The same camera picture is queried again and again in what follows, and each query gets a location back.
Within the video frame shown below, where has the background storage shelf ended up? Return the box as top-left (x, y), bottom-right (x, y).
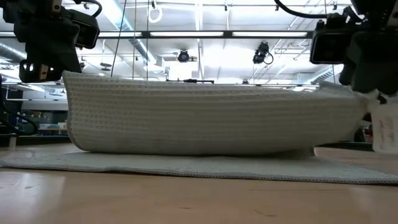
top-left (6, 86), bottom-right (68, 138)

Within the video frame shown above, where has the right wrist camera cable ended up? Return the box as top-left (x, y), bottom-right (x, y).
top-left (273, 0), bottom-right (327, 19)

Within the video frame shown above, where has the black overhead frame beam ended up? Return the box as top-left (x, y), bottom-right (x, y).
top-left (0, 30), bottom-right (315, 39)

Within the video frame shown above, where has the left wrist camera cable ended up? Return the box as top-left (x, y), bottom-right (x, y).
top-left (74, 0), bottom-right (103, 18)

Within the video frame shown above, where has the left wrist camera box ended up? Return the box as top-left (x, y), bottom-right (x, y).
top-left (67, 8), bottom-right (101, 50)

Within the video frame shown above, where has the black hanging bar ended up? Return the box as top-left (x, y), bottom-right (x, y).
top-left (166, 78), bottom-right (215, 85)

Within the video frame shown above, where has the black aluminium table frame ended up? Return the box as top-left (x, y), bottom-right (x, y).
top-left (0, 134), bottom-right (374, 152)

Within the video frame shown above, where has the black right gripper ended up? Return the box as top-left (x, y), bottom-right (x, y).
top-left (339, 0), bottom-right (398, 95)

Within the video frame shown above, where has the black hanging camera device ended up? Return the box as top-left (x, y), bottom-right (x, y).
top-left (252, 41), bottom-right (274, 65)

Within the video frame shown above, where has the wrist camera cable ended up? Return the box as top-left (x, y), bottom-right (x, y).
top-left (273, 0), bottom-right (327, 19)
top-left (74, 0), bottom-right (103, 18)

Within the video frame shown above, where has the grey microfiber waffle towel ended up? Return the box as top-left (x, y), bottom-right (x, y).
top-left (0, 70), bottom-right (398, 185)

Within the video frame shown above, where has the thin black hanging cable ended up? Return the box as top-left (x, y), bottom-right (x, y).
top-left (111, 0), bottom-right (127, 78)

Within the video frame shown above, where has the white hanging ring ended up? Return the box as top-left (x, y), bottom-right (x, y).
top-left (147, 5), bottom-right (164, 24)

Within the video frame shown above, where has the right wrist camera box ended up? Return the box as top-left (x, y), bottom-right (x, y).
top-left (310, 14), bottom-right (357, 65)

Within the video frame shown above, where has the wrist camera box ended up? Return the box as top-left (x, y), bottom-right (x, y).
top-left (67, 8), bottom-right (101, 50)
top-left (310, 14), bottom-right (357, 65)

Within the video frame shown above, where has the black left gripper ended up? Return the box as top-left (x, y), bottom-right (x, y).
top-left (1, 0), bottom-right (82, 83)

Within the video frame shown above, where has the silver ceiling duct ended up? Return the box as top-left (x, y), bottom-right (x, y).
top-left (102, 0), bottom-right (158, 65)
top-left (0, 42), bottom-right (27, 62)

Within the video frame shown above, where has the black overhead camera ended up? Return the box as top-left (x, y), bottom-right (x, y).
top-left (177, 49), bottom-right (191, 63)

